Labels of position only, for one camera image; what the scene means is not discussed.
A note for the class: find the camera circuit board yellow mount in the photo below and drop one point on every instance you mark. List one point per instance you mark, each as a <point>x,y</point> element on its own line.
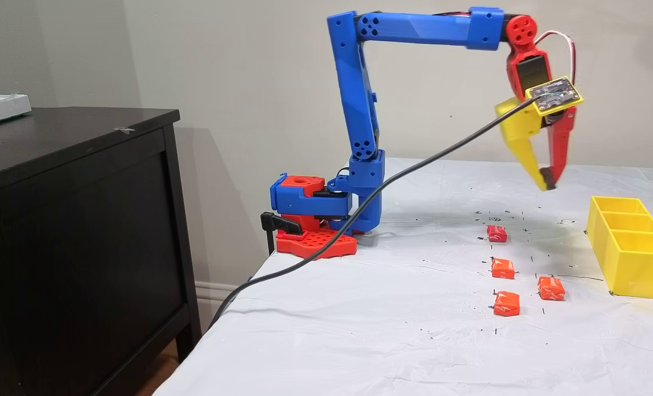
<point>554,93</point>

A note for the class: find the black table clamp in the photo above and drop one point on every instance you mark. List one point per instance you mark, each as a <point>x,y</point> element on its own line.
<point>282,224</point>

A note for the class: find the white plastic table cover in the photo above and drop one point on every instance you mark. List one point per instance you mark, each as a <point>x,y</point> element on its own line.
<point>359,341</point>

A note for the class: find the orange starburst candy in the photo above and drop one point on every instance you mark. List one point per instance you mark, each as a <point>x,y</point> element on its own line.
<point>506,303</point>
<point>503,268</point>
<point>551,288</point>

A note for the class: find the black wooden dresser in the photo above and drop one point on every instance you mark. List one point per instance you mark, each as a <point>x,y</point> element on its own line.
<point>73,247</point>

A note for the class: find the yellow three-compartment box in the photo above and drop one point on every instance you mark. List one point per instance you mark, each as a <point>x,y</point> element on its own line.
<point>640,269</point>

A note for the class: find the red Starburst candy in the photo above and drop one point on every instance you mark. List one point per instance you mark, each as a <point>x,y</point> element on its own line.
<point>497,233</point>

